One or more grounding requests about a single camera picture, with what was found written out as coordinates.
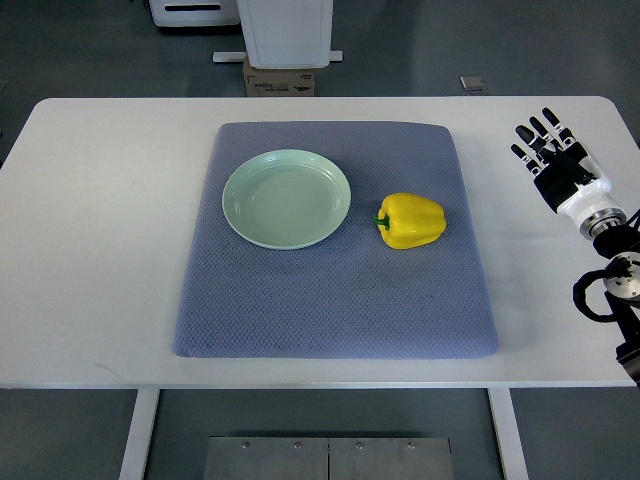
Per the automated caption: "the cardboard box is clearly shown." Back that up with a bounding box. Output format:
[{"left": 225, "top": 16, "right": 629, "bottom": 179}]
[{"left": 242, "top": 60, "right": 315, "bottom": 97}]

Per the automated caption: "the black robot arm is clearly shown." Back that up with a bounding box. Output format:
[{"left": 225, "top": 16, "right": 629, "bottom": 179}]
[{"left": 572, "top": 208, "right": 639, "bottom": 382}]

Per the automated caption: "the light green plate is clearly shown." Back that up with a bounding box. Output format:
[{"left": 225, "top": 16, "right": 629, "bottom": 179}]
[{"left": 222, "top": 149, "right": 351, "bottom": 250}]

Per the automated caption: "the right white table leg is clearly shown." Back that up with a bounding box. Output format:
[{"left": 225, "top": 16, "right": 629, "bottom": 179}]
[{"left": 488, "top": 388, "right": 529, "bottom": 480}]

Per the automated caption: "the left white table leg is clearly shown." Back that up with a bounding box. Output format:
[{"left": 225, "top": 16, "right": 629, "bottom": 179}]
[{"left": 119, "top": 388, "right": 160, "bottom": 480}]

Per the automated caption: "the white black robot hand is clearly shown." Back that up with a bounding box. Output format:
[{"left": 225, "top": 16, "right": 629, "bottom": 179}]
[{"left": 511, "top": 107, "right": 627, "bottom": 240}]

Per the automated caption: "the yellow bell pepper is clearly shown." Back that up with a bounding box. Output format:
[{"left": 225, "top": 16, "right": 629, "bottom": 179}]
[{"left": 374, "top": 192, "right": 447, "bottom": 250}]

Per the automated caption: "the blue textured mat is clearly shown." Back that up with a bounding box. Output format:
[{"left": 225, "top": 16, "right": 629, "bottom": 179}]
[{"left": 173, "top": 121, "right": 498, "bottom": 359}]

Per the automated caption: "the white pedestal base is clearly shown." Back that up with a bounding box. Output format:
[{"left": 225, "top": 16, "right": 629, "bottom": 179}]
[{"left": 212, "top": 0, "right": 343, "bottom": 70}]

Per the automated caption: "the white cabinet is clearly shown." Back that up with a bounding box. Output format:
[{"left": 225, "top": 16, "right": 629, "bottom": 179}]
[{"left": 148, "top": 0, "right": 240, "bottom": 28}]

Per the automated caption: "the white table leg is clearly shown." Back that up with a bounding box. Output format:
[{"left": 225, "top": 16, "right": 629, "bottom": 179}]
[
  {"left": 488, "top": 388, "right": 529, "bottom": 480},
  {"left": 119, "top": 388, "right": 160, "bottom": 480}
]

